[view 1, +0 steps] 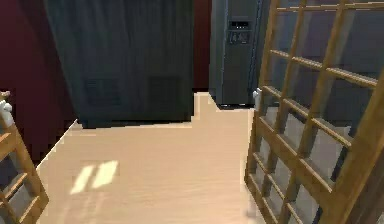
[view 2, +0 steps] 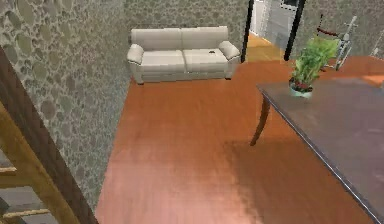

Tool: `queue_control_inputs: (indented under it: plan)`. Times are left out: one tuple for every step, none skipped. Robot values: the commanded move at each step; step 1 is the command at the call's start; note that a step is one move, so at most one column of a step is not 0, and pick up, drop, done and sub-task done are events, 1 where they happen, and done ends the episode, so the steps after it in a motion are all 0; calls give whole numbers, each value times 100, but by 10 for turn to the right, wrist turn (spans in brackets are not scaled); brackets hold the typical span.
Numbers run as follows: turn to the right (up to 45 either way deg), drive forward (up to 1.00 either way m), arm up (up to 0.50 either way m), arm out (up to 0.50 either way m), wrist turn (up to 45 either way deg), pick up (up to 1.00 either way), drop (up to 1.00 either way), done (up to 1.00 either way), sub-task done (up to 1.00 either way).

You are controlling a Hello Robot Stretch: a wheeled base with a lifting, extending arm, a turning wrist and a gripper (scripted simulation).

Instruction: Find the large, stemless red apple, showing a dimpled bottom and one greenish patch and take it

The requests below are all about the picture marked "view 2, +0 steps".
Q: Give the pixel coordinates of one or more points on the green house plant in pot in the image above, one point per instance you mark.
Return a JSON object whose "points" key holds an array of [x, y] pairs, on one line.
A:
{"points": [[308, 66]]}

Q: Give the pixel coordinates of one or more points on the grey exercise machine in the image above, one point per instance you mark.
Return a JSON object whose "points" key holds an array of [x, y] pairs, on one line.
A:
{"points": [[345, 41]]}

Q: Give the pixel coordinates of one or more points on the black door frame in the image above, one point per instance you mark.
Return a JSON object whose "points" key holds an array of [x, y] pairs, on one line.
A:
{"points": [[247, 30]]}

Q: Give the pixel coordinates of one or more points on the dark brown wooden table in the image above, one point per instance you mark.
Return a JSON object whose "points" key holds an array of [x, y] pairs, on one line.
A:
{"points": [[343, 126]]}

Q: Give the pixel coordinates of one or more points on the beige two-seat sofa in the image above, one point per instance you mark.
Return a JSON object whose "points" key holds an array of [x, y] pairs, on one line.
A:
{"points": [[183, 56]]}

